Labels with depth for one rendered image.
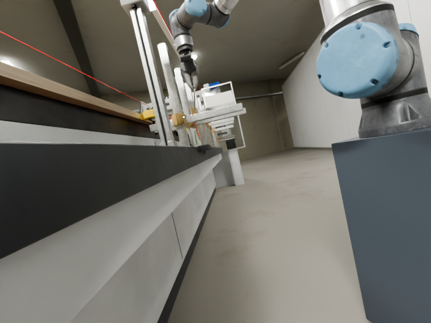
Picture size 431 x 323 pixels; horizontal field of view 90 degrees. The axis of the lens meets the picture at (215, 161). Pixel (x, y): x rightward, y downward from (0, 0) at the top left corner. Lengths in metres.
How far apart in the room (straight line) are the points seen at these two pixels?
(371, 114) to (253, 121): 9.18
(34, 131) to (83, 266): 0.36
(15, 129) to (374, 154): 0.83
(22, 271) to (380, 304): 0.90
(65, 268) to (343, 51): 0.61
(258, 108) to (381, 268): 9.57
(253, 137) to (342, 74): 9.17
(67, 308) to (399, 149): 0.70
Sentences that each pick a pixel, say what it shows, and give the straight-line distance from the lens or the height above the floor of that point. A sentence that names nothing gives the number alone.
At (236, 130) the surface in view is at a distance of 3.73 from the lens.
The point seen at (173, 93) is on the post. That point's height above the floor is 0.94.
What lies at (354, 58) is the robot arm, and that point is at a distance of 0.58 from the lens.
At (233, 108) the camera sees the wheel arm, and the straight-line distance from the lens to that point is 0.99.
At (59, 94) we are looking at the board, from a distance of 0.65.
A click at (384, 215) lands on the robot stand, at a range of 0.77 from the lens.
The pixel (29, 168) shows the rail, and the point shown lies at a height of 0.68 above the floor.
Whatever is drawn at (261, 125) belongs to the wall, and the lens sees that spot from 10.05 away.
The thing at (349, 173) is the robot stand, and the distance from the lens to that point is 0.78.
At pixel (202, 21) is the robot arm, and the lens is 1.18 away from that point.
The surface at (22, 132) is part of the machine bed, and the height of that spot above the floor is 0.78.
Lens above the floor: 0.66
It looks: 3 degrees down
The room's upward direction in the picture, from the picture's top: 13 degrees counter-clockwise
